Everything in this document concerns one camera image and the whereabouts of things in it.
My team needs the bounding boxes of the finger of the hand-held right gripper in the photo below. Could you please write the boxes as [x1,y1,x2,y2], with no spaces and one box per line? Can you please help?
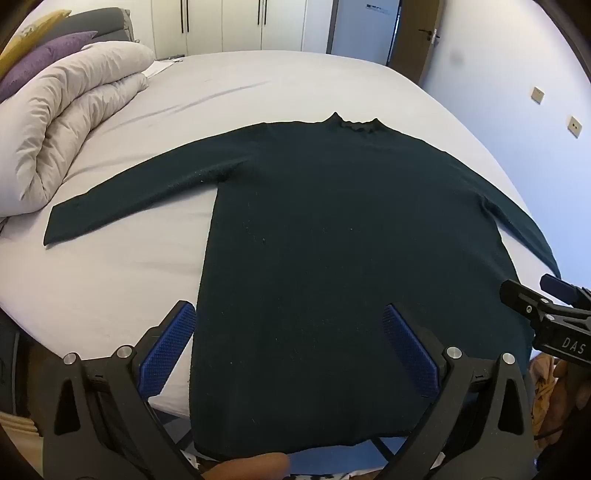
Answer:
[500,279,591,324]
[539,274,591,308]

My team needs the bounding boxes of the grey bed frame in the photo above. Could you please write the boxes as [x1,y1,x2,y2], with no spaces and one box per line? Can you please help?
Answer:
[0,314,31,416]

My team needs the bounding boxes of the orange brown cloth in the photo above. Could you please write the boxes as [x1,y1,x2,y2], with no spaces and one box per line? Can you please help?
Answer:
[529,355,583,444]

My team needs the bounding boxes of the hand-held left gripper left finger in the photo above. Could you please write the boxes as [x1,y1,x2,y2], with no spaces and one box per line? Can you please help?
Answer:
[44,300,204,480]

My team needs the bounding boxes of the white bed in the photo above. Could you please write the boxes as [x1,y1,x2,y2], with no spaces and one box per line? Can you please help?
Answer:
[0,50,536,476]

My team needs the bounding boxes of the grey pillow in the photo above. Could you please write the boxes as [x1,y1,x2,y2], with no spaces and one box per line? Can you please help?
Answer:
[28,8,137,49]

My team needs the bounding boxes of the person's left hand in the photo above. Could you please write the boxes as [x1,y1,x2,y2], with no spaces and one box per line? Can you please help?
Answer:
[217,453,291,480]

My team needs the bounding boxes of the beige folded duvet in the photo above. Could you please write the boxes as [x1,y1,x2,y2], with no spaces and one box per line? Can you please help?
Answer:
[0,41,156,217]

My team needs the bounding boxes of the white papers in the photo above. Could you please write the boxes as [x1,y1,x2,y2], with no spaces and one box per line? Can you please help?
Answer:
[142,55,185,78]

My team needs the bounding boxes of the white wardrobe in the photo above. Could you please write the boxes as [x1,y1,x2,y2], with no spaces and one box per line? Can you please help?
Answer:
[134,0,340,61]

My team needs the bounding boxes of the yellow pillow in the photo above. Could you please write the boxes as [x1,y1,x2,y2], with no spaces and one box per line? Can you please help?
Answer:
[0,9,72,75]

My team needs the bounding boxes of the black cable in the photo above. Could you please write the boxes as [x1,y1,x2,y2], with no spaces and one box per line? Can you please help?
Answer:
[533,415,570,440]

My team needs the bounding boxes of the brown door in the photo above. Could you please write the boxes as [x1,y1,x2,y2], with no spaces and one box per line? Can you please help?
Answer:
[390,0,446,86]

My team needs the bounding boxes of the purple pillow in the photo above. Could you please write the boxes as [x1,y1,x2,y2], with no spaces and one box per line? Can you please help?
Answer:
[0,31,99,103]

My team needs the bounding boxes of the dark green sweater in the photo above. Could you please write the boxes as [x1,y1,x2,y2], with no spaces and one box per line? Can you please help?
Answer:
[43,111,561,462]

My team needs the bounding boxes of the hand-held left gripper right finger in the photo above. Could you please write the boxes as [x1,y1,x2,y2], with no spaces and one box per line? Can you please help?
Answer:
[379,302,541,480]

